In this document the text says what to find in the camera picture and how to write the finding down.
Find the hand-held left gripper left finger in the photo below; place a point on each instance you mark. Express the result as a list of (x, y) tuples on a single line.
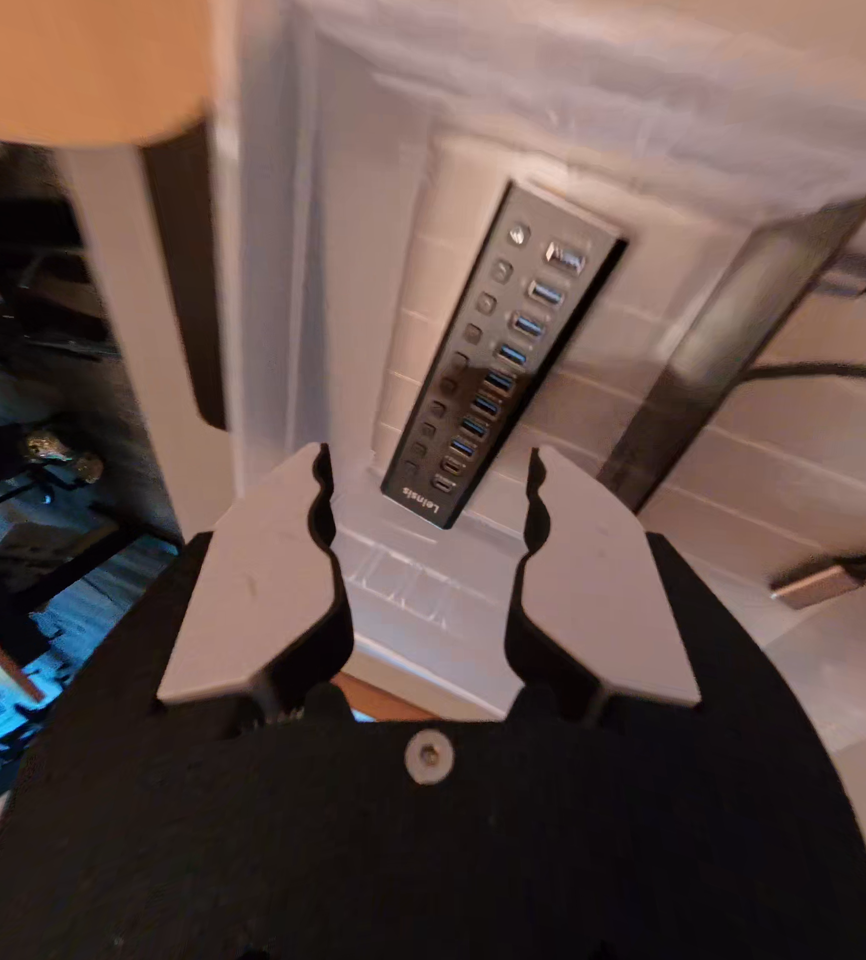
[(253, 585)]

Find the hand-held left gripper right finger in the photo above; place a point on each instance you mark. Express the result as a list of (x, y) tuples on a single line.
[(605, 592)]

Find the clear plastic bin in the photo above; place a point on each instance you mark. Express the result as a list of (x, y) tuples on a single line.
[(418, 585)]

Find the black multi-port USB hub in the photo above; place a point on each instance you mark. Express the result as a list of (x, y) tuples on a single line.
[(478, 360)]

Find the black rectangular device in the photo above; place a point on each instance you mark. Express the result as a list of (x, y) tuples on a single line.
[(710, 352)]

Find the white table leg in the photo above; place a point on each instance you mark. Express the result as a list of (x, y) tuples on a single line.
[(133, 300)]

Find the tan wooden table top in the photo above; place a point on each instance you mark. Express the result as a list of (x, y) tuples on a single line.
[(65, 67)]

